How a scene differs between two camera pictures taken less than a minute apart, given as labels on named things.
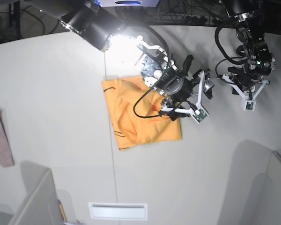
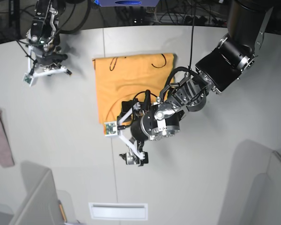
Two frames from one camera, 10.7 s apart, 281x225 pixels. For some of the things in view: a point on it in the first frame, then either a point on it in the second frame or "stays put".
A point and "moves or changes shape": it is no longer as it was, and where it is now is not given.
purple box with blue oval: (127, 3) stays put
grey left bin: (41, 206) stays put
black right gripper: (246, 79) to (161, 120)
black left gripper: (178, 85) to (47, 56)
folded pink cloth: (1, 152) stays put
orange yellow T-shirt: (134, 106) moves or changes shape
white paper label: (118, 211) stays put
